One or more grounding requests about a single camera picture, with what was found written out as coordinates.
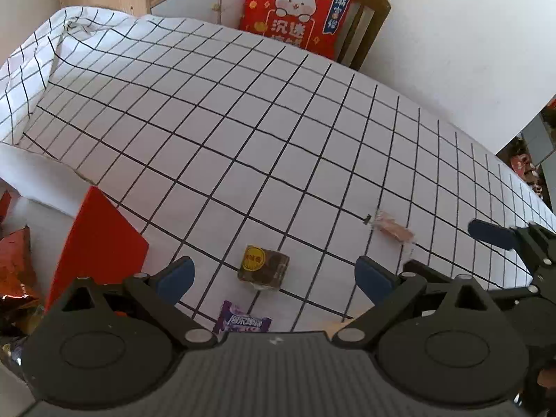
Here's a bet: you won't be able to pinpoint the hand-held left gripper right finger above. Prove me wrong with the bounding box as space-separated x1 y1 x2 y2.
332 255 502 351

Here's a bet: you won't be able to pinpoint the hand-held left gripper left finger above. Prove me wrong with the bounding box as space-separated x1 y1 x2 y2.
50 256 218 351

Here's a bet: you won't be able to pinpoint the pale pink candy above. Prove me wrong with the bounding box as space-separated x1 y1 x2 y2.
369 210 417 244

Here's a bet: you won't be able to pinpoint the brown wooden chair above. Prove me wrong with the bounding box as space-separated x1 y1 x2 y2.
339 0 392 70

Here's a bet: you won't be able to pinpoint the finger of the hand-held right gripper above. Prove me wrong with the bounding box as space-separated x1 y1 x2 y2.
468 218 556 271

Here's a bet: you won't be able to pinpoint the grey shoe cabinet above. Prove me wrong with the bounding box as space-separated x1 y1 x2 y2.
520 96 556 166

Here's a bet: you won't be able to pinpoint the dark brown snack cube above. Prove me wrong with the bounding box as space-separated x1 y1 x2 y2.
237 244 291 294

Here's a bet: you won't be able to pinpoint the checkered white tablecloth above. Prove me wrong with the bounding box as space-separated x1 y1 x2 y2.
0 6 556 335

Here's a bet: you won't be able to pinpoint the red rabbit print cushion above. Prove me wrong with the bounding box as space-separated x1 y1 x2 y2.
238 0 362 60

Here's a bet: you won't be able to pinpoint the orange foil snack packet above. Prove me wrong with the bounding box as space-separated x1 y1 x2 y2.
0 225 42 335

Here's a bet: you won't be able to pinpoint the red slippers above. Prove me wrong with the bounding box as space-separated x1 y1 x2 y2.
509 145 541 192

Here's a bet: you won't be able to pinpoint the red and white cardboard box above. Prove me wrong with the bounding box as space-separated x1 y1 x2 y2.
0 141 149 413

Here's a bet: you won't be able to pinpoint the purple wrapped candy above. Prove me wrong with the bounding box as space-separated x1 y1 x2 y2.
213 301 273 334

